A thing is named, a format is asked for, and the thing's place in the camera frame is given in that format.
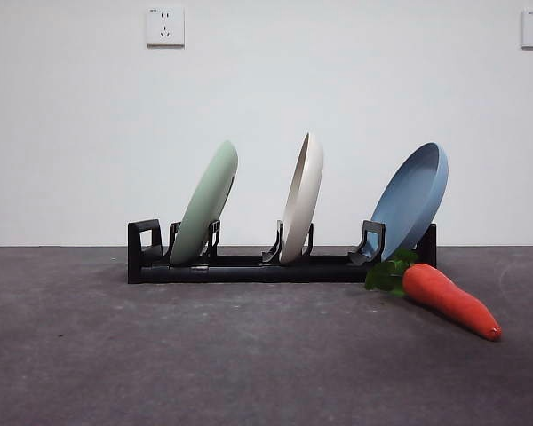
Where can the green plate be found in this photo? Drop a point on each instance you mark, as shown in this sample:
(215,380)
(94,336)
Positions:
(204,199)

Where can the orange carrot with green leaves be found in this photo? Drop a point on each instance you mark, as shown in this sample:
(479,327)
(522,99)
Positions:
(448,299)

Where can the cream plate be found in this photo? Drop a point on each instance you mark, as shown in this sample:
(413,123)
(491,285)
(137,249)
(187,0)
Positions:
(303,208)

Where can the black plate rack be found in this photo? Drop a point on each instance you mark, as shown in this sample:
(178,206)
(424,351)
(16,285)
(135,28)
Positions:
(257,271)

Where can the blue plate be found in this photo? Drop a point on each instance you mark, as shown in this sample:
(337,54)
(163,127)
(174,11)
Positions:
(408,199)

